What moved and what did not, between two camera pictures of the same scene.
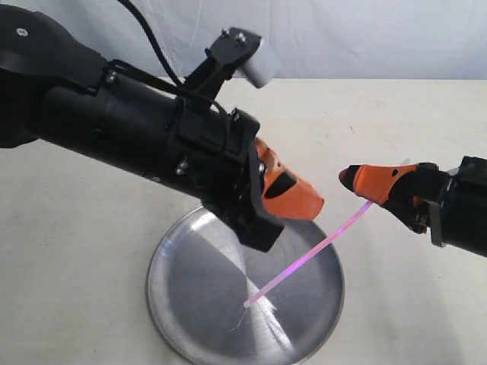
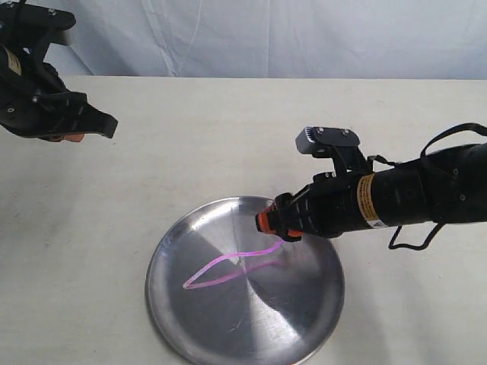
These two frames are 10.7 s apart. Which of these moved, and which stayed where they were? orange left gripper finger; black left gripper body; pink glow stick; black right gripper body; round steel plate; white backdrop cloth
Moved: black right gripper body; black left gripper body; orange left gripper finger; pink glow stick
Stayed: white backdrop cloth; round steel plate
